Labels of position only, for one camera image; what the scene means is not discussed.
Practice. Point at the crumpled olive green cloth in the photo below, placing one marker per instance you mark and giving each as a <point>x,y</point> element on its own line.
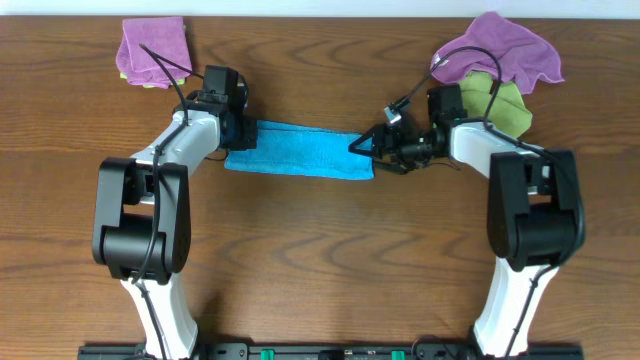
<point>508,112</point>

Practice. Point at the blue microfibre cloth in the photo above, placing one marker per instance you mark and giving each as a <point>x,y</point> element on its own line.
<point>288,149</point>

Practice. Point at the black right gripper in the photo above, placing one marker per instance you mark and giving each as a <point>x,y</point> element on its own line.
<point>393,134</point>

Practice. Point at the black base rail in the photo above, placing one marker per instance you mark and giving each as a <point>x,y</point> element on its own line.
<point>241,351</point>

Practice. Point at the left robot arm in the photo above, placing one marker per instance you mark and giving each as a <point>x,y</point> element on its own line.
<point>142,224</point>

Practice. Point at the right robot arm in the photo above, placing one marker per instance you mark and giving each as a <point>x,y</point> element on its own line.
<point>535,214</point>

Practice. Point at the folded green cloth underneath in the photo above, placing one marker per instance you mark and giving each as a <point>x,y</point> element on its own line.
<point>177,81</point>

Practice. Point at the crumpled purple cloth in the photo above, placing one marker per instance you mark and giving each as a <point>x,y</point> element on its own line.
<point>501,48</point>

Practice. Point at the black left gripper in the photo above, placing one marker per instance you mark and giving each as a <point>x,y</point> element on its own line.
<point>251,136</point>

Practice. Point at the folded purple cloth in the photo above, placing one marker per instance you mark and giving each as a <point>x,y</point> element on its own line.
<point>165,36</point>

